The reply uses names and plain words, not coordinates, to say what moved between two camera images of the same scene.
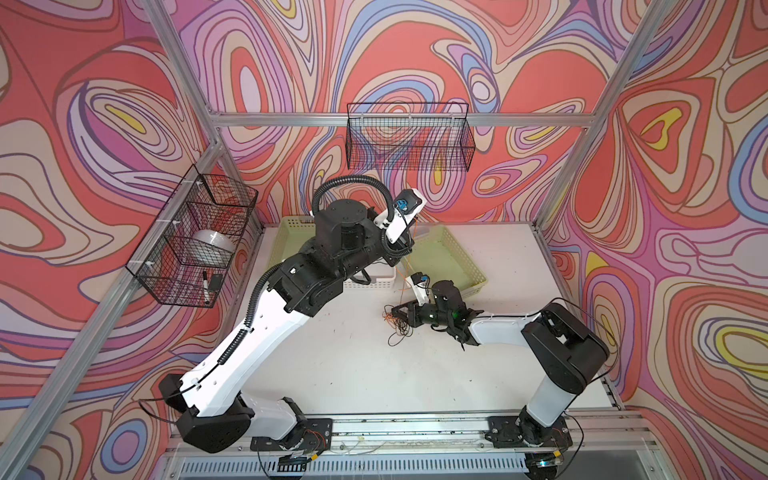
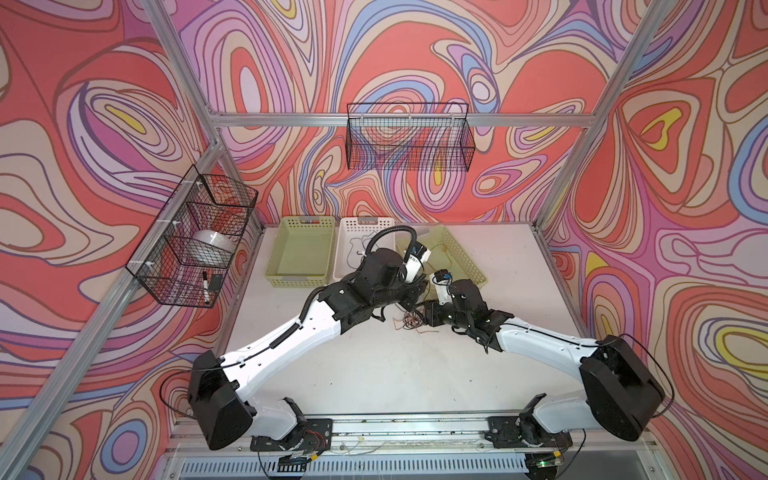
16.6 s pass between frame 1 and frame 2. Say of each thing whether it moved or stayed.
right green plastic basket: stayed
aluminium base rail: stayed
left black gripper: moved
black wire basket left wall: stayed
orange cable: moved
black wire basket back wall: stayed
